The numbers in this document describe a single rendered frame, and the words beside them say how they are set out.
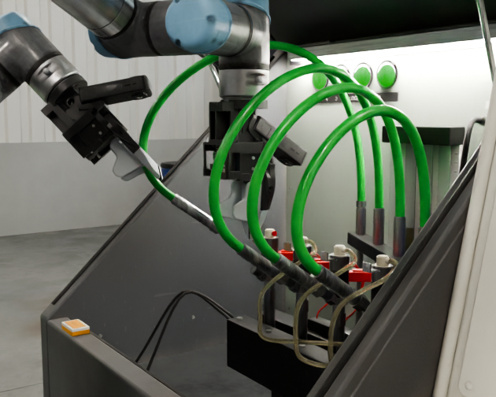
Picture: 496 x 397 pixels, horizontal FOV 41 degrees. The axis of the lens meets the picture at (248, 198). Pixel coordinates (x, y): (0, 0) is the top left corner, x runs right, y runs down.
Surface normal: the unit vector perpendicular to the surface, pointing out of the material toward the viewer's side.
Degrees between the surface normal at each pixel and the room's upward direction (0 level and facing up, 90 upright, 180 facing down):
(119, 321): 90
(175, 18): 90
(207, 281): 90
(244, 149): 90
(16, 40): 75
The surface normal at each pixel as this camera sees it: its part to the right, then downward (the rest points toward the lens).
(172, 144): 0.56, 0.11
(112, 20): 0.52, 0.72
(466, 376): -0.79, -0.17
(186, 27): -0.46, 0.11
